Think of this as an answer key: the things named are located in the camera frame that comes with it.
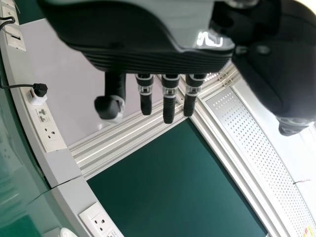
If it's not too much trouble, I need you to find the white-and-orange plug adapter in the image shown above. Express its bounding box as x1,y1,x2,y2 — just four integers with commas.
27,89,47,107

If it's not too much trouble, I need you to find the perforated metal cable duct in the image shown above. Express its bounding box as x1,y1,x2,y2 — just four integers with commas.
204,86,316,237

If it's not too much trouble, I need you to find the white socket strip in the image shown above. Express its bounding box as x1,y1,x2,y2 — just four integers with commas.
26,86,68,153
78,202,124,237
0,4,27,52

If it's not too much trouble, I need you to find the black plug with cable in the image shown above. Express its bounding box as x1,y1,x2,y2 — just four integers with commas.
0,82,49,98

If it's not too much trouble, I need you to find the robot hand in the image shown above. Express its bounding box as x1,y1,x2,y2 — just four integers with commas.
37,0,316,136

